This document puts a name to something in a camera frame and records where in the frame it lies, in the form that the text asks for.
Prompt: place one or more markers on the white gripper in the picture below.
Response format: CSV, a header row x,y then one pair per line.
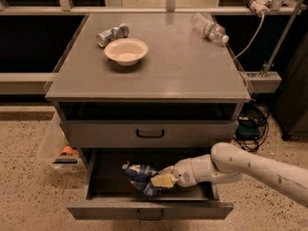
x,y
183,173

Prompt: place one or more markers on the blue chip bag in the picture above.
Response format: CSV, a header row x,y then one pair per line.
x,y
140,176

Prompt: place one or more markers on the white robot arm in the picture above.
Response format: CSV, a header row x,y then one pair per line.
x,y
227,162

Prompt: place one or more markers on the open grey lower drawer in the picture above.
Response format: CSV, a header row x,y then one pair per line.
x,y
110,195

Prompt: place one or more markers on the closed grey upper drawer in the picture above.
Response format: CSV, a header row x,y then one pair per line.
x,y
152,134

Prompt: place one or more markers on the grey drawer cabinet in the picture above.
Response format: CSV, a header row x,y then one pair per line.
x,y
183,77

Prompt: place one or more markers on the blue box on floor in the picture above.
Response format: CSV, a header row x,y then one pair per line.
x,y
247,131

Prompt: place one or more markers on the orange object in bin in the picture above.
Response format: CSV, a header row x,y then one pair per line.
x,y
70,151

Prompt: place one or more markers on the clear plastic storage bin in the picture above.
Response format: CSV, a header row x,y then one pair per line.
x,y
51,149

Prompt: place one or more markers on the white bowl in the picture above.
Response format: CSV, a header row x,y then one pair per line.
x,y
126,51

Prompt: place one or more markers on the dark cabinet at right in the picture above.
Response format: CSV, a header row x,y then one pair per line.
x,y
291,105

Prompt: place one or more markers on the silver soda can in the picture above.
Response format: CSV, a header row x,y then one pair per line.
x,y
120,31

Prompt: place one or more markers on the clear plastic water bottle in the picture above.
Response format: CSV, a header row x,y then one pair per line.
x,y
209,29

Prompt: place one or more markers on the white power strip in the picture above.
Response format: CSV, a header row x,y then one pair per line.
x,y
257,6

